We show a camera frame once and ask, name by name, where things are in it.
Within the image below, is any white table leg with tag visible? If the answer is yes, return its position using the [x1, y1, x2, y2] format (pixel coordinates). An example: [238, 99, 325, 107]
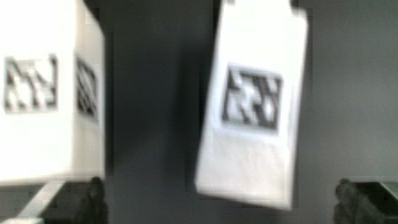
[195, 0, 307, 210]

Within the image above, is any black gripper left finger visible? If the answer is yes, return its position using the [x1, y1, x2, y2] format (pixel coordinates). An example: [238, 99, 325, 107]
[41, 177, 108, 224]

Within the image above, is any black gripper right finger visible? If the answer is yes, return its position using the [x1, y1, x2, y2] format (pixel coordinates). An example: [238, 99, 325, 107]
[334, 179, 398, 224]

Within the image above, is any white table leg centre right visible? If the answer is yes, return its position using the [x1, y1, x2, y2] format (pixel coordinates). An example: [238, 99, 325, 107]
[0, 0, 105, 186]

